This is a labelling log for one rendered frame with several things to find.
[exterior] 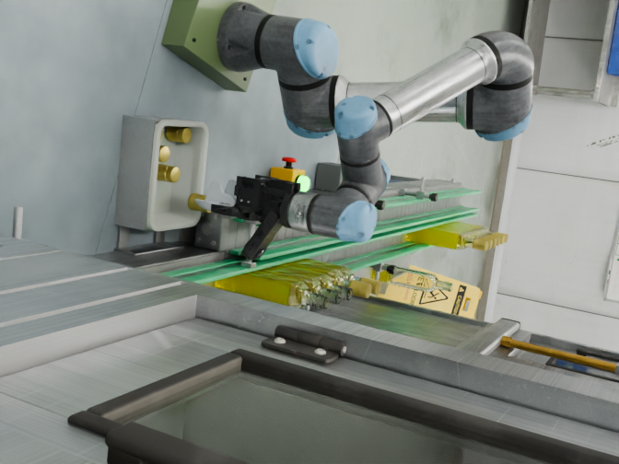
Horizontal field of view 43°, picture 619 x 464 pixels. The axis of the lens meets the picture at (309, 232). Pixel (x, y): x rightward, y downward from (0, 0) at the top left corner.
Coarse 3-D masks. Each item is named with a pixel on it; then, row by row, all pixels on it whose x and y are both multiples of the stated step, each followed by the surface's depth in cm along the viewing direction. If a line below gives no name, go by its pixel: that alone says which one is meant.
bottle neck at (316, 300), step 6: (306, 294) 164; (312, 294) 164; (318, 294) 164; (306, 300) 164; (312, 300) 163; (318, 300) 163; (324, 300) 162; (312, 306) 164; (318, 306) 163; (324, 306) 164
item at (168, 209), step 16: (160, 128) 153; (192, 128) 167; (160, 144) 165; (176, 144) 170; (192, 144) 168; (176, 160) 170; (192, 160) 169; (192, 176) 169; (160, 192) 168; (176, 192) 171; (192, 192) 170; (160, 208) 169; (176, 208) 172; (160, 224) 160; (176, 224) 163; (192, 224) 168
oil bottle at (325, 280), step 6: (282, 264) 183; (288, 270) 178; (294, 270) 179; (300, 270) 179; (306, 270) 180; (312, 276) 175; (318, 276) 175; (324, 276) 176; (324, 282) 174; (330, 282) 176
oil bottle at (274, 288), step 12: (240, 276) 169; (252, 276) 168; (264, 276) 168; (276, 276) 170; (228, 288) 171; (240, 288) 170; (252, 288) 168; (264, 288) 167; (276, 288) 165; (288, 288) 164; (300, 288) 164; (276, 300) 166; (288, 300) 164; (300, 300) 164
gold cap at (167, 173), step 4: (160, 164) 166; (160, 168) 164; (164, 168) 164; (168, 168) 164; (172, 168) 163; (176, 168) 164; (160, 172) 164; (164, 172) 164; (168, 172) 163; (172, 172) 163; (176, 172) 165; (180, 172) 166; (160, 176) 164; (164, 176) 164; (168, 176) 163; (172, 176) 164; (176, 176) 165; (180, 176) 166; (164, 180) 165; (168, 180) 164; (172, 180) 164; (176, 180) 165
